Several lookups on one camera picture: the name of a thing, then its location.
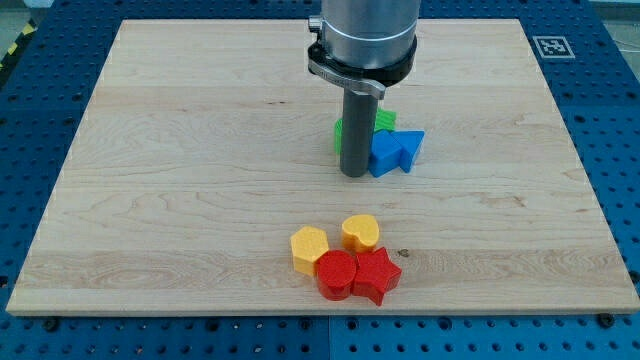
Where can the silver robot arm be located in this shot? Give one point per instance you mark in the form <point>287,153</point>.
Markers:
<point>364,46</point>

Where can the green circle block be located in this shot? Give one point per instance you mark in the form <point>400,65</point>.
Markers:
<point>338,126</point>

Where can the red circle block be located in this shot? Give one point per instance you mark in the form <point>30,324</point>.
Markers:
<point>336,271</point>

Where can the yellow hexagon block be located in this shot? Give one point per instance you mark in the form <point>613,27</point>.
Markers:
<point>308,245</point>

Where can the yellow heart block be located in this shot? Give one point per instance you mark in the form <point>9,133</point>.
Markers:
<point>360,233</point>

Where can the blue cube block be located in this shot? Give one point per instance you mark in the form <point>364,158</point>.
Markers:
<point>385,153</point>

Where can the green star block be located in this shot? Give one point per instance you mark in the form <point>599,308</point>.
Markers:
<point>385,120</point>

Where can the blue triangle block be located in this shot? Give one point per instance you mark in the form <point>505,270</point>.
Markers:
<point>410,142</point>

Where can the red star block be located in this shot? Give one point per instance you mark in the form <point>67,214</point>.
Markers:
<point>376,275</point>

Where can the wooden board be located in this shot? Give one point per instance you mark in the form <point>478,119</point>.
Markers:
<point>207,143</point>

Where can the white fiducial marker tag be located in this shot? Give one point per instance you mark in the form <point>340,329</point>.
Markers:
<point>553,47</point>

